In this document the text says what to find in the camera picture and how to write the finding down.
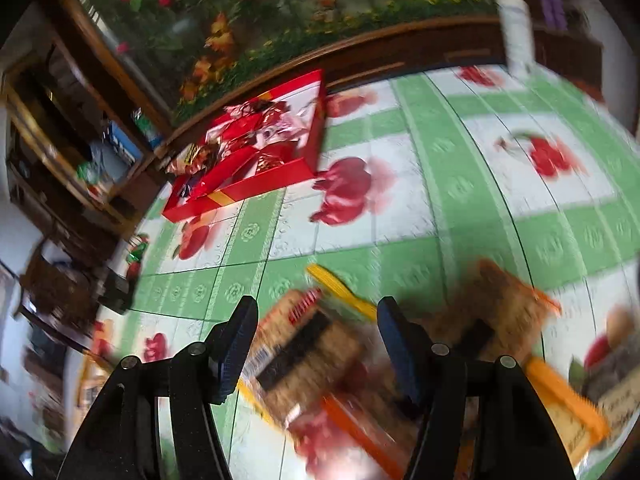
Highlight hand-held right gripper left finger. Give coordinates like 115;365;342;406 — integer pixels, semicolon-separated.
55;296;259;480

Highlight red gift box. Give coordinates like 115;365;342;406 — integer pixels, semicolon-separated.
161;70;327;222

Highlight purple bottles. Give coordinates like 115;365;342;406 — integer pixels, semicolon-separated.
537;0;568;31

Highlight flower wall painting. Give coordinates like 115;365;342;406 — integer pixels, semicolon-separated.
65;0;501;126

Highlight yellow orange biscuit packet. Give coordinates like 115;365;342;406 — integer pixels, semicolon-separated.
522;355;611;466

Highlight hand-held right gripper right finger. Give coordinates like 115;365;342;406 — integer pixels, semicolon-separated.
376;296;576;480

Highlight white plastic bottle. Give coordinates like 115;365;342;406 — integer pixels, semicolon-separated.
492;0;533;76

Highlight small black box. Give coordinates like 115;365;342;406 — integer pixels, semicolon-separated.
97;272;136;313

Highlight wooden chair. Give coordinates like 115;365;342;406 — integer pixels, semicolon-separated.
20;245;101;341

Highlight pile of wrapped candies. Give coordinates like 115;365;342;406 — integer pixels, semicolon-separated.
167;99;321;186

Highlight green floral tablecloth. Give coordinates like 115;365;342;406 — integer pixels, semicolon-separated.
65;62;640;480

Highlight orange edged snack packet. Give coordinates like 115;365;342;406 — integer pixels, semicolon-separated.
320;392;411;480

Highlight dark seeds bag with label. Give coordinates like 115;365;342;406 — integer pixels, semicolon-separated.
580;355;640;436

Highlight green can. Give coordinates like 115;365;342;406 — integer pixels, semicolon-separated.
132;110;163;148

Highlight large orange yellow packet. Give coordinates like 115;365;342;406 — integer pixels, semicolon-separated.
77;350;118;406

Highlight green wrapped candy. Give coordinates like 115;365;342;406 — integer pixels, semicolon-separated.
125;235;151;266

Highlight blue box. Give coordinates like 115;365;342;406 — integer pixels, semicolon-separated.
107;122;141;166

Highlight biscuit packet with black bar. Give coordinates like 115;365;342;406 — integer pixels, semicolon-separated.
235;265;381;428

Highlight wooden shelf unit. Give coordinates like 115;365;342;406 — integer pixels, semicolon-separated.
0;0;171;241
520;0;606;101

